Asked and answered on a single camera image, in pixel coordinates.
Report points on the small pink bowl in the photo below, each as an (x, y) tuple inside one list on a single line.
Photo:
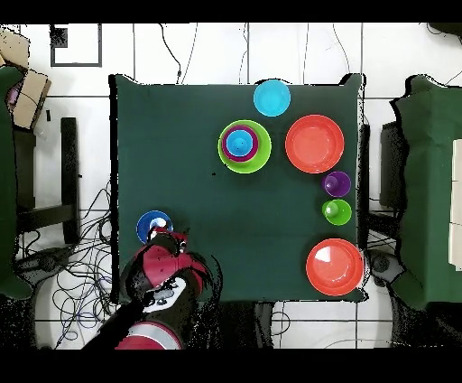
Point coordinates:
[(238, 159)]

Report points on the small light blue bowl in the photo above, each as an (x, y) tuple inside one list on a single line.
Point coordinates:
[(271, 98)]

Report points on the grey stand foot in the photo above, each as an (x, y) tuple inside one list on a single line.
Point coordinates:
[(43, 262), (382, 265)]

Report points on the purple cup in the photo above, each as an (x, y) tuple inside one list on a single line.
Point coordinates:
[(337, 184)]

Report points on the black box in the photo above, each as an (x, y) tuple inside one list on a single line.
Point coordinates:
[(391, 166)]

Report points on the dark green side cloth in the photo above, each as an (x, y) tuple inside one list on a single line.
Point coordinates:
[(429, 180), (7, 180)]

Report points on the large green bowl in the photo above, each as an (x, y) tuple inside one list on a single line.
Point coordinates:
[(265, 148)]

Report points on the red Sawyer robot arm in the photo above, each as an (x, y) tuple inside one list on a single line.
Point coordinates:
[(162, 267)]

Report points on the green cup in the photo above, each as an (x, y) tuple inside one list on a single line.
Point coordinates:
[(341, 213)]

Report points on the large orange bowl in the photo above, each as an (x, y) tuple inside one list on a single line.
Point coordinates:
[(314, 144), (334, 267)]

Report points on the small dark blue bowl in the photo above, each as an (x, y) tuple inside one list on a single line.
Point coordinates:
[(144, 226)]

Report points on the brown cardboard box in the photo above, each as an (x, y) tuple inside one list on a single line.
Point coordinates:
[(12, 47), (30, 101)]

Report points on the black chair frame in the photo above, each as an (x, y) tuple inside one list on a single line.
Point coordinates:
[(69, 162)]

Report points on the dark green table cloth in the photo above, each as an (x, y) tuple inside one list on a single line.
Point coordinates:
[(173, 119)]

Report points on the white panel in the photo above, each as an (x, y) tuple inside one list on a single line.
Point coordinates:
[(456, 202)]

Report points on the black square floor frame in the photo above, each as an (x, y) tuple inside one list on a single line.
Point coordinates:
[(59, 36)]

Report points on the small pink item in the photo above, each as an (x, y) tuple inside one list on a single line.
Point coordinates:
[(13, 95)]

